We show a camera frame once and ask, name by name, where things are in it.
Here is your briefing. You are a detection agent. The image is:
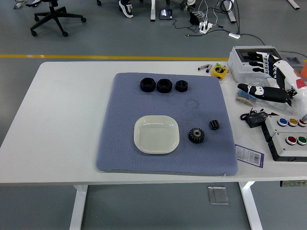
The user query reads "black electronic module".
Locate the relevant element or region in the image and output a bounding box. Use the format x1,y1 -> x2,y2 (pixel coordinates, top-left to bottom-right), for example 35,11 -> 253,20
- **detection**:
240,109 -> 271,128

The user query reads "person's dark white shoe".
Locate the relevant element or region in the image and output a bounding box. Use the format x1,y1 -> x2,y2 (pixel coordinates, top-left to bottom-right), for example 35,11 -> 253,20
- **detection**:
118,0 -> 134,19

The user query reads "silver metal object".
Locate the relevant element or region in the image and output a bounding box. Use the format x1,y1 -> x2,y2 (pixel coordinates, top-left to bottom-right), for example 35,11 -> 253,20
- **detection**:
13,1 -> 29,10

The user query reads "white table leg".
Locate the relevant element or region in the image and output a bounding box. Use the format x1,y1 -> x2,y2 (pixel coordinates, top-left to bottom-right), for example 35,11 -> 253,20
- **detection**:
238,181 -> 264,230
69,184 -> 88,230

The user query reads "small black gear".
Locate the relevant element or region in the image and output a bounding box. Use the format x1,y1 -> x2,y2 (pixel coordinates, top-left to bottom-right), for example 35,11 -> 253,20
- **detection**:
209,119 -> 221,131

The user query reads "large dark metal gear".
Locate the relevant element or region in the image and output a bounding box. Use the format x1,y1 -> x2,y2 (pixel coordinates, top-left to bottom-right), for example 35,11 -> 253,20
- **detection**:
188,127 -> 207,145

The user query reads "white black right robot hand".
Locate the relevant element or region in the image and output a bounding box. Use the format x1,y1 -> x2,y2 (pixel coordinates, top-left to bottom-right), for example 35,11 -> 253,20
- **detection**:
237,51 -> 307,115

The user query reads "large black hex nut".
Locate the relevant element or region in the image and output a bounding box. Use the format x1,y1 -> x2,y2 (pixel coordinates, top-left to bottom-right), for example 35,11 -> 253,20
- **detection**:
140,77 -> 156,93
156,78 -> 173,93

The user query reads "grey electrical enclosure box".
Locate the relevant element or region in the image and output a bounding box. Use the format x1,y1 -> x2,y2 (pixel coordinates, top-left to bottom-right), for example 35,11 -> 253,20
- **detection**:
227,45 -> 286,83

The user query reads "purple white label card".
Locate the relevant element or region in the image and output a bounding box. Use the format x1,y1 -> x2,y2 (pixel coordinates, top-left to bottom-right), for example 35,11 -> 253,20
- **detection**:
234,144 -> 265,168

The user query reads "yellow tape measure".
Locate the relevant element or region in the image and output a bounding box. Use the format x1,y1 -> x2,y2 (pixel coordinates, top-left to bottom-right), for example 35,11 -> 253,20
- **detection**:
212,66 -> 230,79

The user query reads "grey under-table socket strip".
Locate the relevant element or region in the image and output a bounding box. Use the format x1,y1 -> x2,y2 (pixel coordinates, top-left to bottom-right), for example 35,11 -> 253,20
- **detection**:
280,180 -> 307,188

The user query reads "metal floor hatch plate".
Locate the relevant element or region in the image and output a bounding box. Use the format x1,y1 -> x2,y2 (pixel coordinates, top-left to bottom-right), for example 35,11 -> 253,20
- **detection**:
207,186 -> 230,206

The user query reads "white power strip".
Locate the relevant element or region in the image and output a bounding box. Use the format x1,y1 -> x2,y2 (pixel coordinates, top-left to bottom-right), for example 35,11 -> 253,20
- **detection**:
199,21 -> 213,34

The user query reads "small black hex nut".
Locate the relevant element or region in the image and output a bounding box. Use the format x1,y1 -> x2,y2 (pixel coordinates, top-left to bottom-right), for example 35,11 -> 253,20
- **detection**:
175,80 -> 188,92

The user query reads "black device with screen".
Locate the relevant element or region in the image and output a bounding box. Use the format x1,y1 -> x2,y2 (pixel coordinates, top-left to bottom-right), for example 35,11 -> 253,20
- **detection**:
159,9 -> 173,21

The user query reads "grey plastic box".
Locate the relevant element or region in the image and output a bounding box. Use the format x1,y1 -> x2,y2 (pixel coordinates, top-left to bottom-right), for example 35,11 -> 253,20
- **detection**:
279,51 -> 307,72

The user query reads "two-button control box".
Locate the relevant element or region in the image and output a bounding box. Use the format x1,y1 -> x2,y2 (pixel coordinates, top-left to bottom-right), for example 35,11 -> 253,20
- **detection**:
268,132 -> 307,162

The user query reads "blue resistor tape reel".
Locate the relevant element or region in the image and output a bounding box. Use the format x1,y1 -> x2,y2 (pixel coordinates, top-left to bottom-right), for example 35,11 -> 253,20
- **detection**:
236,90 -> 259,107

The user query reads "three-button control box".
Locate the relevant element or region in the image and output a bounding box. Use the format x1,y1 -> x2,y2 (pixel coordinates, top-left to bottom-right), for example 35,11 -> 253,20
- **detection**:
261,115 -> 307,143

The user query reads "black charger box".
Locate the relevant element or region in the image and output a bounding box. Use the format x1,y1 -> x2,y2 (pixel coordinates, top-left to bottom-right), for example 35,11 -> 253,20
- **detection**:
189,11 -> 201,25

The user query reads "white square plate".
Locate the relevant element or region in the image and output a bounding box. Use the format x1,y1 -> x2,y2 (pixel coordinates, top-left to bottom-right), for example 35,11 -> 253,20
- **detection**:
133,115 -> 180,155

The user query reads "black floor cable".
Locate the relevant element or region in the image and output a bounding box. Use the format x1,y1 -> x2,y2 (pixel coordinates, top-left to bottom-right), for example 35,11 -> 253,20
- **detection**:
239,33 -> 266,46

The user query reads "blue-grey textured mat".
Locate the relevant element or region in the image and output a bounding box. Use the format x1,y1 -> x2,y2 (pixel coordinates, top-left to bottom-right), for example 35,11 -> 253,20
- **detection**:
95,72 -> 239,177

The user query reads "black office chair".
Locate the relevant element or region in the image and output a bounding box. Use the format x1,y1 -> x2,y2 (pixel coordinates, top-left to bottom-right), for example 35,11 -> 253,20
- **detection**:
30,0 -> 87,37

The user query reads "grey desk leg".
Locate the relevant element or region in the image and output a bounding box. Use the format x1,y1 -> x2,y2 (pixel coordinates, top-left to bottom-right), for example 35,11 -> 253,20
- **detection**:
223,0 -> 237,24

